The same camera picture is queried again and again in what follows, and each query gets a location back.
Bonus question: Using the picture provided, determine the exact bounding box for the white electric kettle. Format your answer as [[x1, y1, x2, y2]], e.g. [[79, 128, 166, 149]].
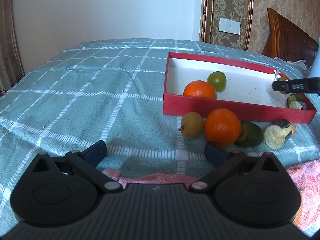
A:
[[309, 37, 320, 78]]

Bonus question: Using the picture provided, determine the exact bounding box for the pink crumpled cloth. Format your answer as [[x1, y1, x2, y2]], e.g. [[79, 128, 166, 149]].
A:
[[274, 56, 312, 70]]

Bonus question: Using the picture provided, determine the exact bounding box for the white light switch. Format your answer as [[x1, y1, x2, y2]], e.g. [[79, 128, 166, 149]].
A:
[[219, 17, 241, 34]]

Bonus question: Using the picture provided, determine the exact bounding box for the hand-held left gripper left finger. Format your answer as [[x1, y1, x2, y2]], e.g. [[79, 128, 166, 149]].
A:
[[31, 141, 123, 194]]

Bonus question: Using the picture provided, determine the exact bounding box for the red cardboard box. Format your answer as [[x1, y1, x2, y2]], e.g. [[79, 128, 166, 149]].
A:
[[163, 52, 317, 124]]

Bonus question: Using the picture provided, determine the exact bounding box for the green tomato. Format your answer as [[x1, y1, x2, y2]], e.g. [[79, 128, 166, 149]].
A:
[[278, 77, 290, 95], [207, 71, 227, 92]]

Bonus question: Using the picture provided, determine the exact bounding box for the wooden headboard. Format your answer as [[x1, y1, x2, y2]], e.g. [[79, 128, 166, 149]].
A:
[[261, 7, 319, 67]]

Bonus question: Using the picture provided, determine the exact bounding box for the orange mandarin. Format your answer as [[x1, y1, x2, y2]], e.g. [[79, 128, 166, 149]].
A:
[[204, 109, 241, 147], [183, 80, 217, 100]]

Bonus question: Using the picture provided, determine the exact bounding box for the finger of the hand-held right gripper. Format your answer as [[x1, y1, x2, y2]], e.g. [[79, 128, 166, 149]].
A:
[[272, 79, 290, 92]]

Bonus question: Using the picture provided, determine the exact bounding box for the pink towel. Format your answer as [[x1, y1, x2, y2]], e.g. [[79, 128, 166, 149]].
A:
[[102, 159, 320, 233]]

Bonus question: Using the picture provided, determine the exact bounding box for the green checked bedsheet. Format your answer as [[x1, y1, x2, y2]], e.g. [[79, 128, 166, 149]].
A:
[[0, 38, 320, 235]]

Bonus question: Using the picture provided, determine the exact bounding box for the dark eggplant piece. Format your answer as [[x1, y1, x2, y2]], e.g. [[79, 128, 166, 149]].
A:
[[289, 101, 309, 110], [264, 119, 293, 150]]

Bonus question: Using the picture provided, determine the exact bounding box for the gold framed wall panel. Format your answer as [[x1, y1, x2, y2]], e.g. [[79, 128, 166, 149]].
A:
[[199, 0, 254, 51]]

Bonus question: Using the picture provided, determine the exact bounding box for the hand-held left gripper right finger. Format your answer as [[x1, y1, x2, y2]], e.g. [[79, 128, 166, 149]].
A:
[[189, 141, 288, 193]]

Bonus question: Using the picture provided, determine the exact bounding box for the green cucumber piece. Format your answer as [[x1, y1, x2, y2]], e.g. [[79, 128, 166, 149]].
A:
[[287, 93, 304, 107], [234, 121, 264, 147]]

